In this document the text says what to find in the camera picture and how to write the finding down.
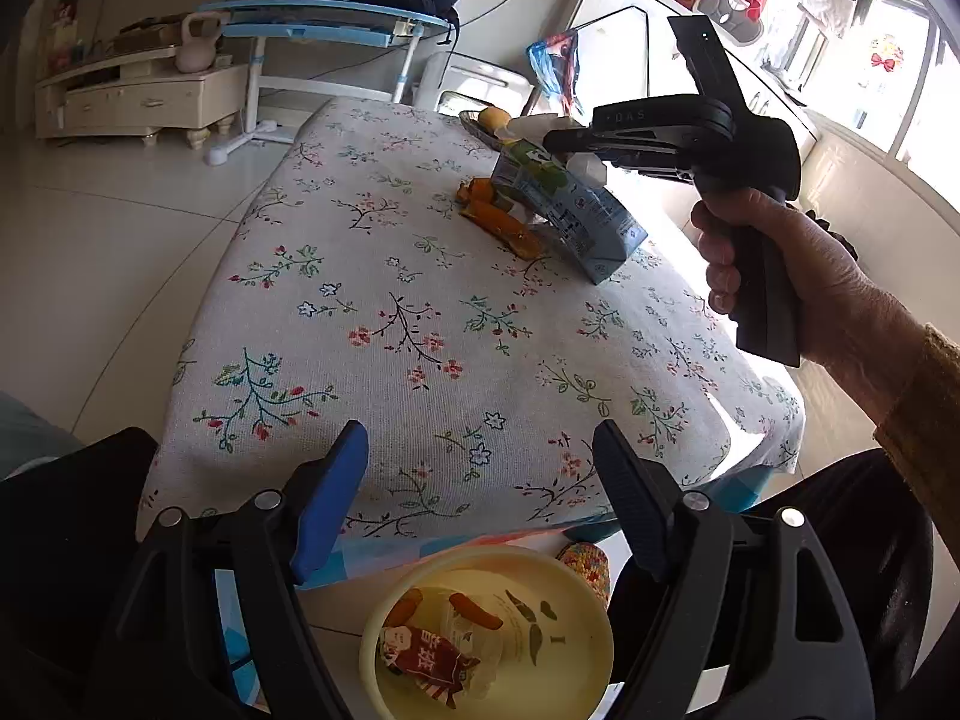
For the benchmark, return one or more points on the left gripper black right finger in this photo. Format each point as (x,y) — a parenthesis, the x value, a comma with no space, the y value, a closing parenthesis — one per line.
(643,496)

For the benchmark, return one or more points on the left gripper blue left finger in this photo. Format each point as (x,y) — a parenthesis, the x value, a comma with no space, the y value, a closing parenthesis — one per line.
(326,489)

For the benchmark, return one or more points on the blue white milk carton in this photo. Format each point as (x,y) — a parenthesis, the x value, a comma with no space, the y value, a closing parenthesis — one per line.
(594,226)

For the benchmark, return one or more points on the curled orange peel piece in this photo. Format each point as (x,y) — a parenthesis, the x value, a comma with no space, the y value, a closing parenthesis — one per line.
(478,189)

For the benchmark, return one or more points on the yellow plastic trash basin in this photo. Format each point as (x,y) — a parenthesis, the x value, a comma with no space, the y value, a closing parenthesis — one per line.
(565,684)

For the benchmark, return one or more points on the person's right hand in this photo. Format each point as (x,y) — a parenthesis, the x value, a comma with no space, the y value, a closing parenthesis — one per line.
(865,338)

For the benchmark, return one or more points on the colourful knitted slipper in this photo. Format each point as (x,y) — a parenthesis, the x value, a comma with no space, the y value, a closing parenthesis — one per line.
(590,564)

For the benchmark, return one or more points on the white balcony cabinet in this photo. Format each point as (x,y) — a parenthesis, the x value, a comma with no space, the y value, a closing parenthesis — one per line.
(627,50)

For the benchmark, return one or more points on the blue red plastic bag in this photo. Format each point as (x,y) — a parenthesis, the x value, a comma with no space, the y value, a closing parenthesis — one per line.
(555,62)

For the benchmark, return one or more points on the red snack wrapper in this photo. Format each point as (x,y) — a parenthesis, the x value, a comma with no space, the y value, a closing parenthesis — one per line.
(434,664)

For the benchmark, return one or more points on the yellow mango left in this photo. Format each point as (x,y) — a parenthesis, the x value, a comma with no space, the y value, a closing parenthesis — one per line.
(492,118)

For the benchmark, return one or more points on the floral white tablecloth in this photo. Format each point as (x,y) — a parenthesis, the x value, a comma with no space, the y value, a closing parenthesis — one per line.
(355,290)

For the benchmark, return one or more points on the woven fruit basket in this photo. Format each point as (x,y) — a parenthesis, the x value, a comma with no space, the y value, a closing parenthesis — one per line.
(468,119)

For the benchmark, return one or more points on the mustard knit right sleeve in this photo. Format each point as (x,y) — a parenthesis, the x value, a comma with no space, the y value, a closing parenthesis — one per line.
(920,434)

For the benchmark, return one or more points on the cream TV cabinet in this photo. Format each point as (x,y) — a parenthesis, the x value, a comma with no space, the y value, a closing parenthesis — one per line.
(139,95)

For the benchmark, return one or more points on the pink kettlebell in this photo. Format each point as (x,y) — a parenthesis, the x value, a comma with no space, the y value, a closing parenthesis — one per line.
(197,52)

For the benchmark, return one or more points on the blue white study desk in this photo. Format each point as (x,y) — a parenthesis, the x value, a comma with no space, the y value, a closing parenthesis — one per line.
(336,22)

